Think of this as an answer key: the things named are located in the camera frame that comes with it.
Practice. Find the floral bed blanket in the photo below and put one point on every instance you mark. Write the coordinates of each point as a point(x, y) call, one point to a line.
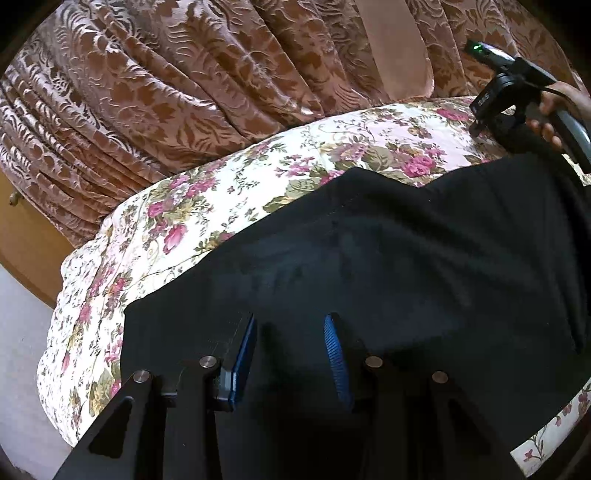
point(231, 198)

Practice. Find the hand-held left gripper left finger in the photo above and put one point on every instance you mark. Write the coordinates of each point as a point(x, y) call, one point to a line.
point(244, 360)

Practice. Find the person's right hand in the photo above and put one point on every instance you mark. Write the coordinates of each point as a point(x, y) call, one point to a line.
point(570, 99)

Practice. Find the brown patterned curtain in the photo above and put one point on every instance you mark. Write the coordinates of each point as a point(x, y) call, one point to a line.
point(161, 92)

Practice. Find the plain brown curtain strip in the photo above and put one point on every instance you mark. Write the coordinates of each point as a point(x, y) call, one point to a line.
point(392, 46)

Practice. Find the wooden cabinet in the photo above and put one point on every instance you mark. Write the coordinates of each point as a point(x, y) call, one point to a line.
point(27, 240)

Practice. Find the black pants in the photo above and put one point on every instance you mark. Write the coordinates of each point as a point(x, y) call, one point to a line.
point(392, 254)

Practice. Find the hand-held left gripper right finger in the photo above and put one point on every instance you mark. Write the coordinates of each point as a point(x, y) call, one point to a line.
point(334, 350)

